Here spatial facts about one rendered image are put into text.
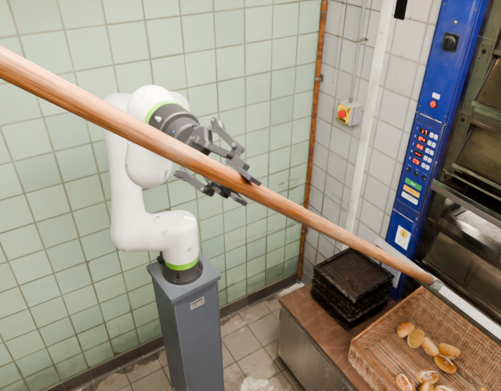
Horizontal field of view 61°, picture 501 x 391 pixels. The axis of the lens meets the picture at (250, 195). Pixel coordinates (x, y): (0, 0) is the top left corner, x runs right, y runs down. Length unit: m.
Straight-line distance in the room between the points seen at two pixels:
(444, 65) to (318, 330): 1.32
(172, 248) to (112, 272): 0.93
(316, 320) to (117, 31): 1.61
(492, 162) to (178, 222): 1.17
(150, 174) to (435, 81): 1.25
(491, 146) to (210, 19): 1.24
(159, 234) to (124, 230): 0.11
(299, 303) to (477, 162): 1.11
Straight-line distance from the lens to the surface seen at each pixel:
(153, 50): 1.89
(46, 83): 0.51
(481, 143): 1.85
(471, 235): 2.00
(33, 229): 2.09
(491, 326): 1.51
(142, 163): 0.96
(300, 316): 2.27
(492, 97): 1.76
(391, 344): 2.24
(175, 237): 1.42
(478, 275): 2.06
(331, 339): 2.20
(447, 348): 2.17
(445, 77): 1.83
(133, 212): 1.44
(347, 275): 2.18
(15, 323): 2.41
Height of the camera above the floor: 2.32
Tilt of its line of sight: 35 degrees down
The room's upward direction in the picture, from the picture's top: straight up
